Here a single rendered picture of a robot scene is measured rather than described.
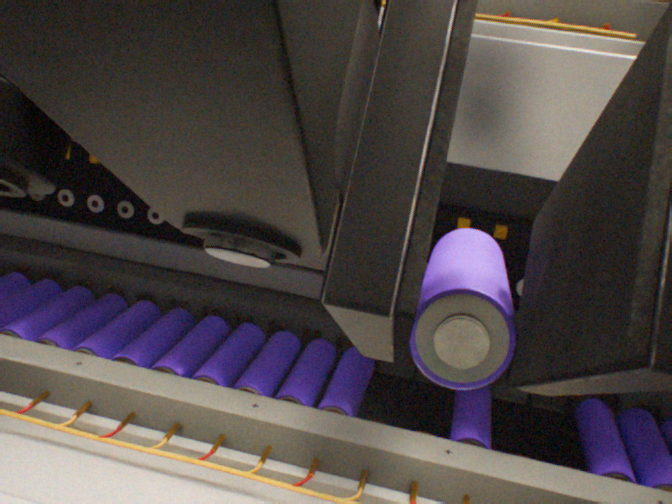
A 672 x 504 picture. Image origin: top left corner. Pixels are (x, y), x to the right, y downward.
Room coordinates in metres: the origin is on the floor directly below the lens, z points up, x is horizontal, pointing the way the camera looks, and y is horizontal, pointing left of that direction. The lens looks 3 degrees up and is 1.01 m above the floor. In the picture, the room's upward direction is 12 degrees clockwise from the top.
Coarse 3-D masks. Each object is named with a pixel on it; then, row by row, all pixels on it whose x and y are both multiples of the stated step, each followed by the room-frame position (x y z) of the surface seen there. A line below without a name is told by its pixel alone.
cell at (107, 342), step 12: (132, 312) 0.37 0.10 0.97; (144, 312) 0.37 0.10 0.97; (156, 312) 0.38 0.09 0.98; (108, 324) 0.35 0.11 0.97; (120, 324) 0.35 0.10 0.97; (132, 324) 0.36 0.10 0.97; (144, 324) 0.37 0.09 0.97; (96, 336) 0.34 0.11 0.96; (108, 336) 0.34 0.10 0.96; (120, 336) 0.35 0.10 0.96; (132, 336) 0.35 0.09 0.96; (84, 348) 0.33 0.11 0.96; (96, 348) 0.33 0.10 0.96; (108, 348) 0.33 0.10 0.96; (120, 348) 0.34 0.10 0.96
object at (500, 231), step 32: (96, 160) 0.41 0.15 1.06; (96, 192) 0.42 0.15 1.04; (128, 192) 0.42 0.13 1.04; (96, 224) 0.43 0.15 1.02; (128, 224) 0.43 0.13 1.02; (160, 224) 0.42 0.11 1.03; (448, 224) 0.38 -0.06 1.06; (480, 224) 0.38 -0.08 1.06; (512, 224) 0.37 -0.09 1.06; (512, 256) 0.38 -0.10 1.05; (512, 288) 0.39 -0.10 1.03
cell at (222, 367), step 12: (252, 324) 0.37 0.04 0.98; (240, 336) 0.36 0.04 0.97; (252, 336) 0.36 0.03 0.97; (264, 336) 0.37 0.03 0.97; (228, 348) 0.34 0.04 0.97; (240, 348) 0.35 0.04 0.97; (252, 348) 0.36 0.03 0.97; (216, 360) 0.33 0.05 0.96; (228, 360) 0.33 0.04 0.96; (240, 360) 0.34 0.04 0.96; (252, 360) 0.36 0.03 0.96; (204, 372) 0.32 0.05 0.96; (216, 372) 0.32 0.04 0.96; (228, 372) 0.33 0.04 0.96; (240, 372) 0.34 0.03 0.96; (216, 384) 0.32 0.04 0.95; (228, 384) 0.32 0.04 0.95
